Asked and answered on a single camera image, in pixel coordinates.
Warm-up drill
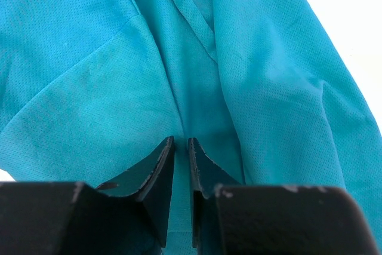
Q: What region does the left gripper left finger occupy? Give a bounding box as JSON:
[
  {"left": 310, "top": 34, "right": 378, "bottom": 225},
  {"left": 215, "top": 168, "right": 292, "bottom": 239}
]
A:
[{"left": 1, "top": 136, "right": 175, "bottom": 254}]

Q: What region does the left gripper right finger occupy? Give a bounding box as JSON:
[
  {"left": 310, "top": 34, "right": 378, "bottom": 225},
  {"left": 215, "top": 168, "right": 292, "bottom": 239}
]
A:
[{"left": 188, "top": 138, "right": 379, "bottom": 254}]

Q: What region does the teal t-shirt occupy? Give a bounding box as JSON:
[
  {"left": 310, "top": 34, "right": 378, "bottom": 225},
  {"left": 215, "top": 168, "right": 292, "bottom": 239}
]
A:
[{"left": 1, "top": 0, "right": 381, "bottom": 254}]

